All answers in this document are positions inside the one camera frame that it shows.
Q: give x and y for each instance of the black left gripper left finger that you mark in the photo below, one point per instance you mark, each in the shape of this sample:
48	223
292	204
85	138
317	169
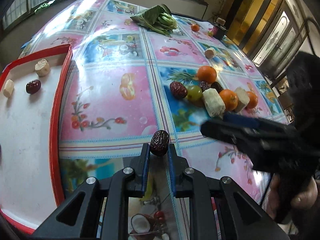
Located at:
98	209

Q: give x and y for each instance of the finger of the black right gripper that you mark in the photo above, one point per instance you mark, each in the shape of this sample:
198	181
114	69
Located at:
247	139
252	122

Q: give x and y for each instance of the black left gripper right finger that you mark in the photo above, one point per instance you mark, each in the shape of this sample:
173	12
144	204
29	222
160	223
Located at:
219	208

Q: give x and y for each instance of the orange tangerine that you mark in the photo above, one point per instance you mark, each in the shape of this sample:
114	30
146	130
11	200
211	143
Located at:
207	74
253	100
229	98

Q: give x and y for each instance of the large beige sugarcane chunk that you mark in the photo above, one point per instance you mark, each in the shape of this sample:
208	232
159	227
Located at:
213	102

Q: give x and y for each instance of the wrinkled red jujube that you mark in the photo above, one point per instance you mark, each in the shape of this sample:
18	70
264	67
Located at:
178	90

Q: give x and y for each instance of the dark red jujube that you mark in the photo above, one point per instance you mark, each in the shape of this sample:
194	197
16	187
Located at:
33	86
159	143

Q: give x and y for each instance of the beige sugarcane piece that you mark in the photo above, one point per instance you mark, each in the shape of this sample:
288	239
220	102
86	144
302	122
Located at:
8	88

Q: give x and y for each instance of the right hand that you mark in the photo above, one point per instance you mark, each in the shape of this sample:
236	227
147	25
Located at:
305	203

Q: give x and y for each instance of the dark wrinkled jujube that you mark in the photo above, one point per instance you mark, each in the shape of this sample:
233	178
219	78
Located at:
216	85

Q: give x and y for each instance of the distant beige sugarcane chunk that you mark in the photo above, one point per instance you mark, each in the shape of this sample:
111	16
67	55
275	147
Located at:
210	53

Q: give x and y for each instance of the dark jar with lid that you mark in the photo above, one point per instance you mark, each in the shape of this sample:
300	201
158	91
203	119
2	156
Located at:
219	29

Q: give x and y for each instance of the small green grape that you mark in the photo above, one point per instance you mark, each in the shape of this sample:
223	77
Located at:
210	33

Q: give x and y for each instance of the red rimmed white tray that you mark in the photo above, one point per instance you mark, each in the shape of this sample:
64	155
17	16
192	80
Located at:
31	187

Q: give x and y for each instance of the colourful fruit print tablecloth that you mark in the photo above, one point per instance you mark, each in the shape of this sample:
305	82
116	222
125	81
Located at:
116	94

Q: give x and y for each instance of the green leafy vegetable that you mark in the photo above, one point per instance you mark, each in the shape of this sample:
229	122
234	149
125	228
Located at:
158	19

